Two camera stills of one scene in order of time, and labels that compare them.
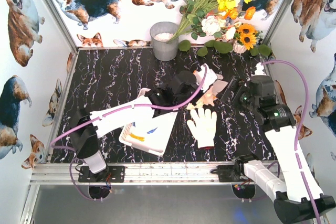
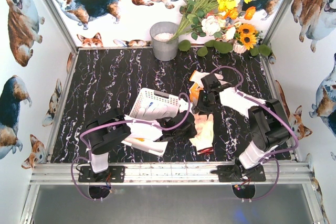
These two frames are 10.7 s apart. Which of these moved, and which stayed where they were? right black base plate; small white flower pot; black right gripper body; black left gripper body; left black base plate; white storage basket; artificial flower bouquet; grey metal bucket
Moved: black left gripper body; black right gripper body
Stayed: small white flower pot; artificial flower bouquet; left black base plate; white storage basket; grey metal bucket; right black base plate
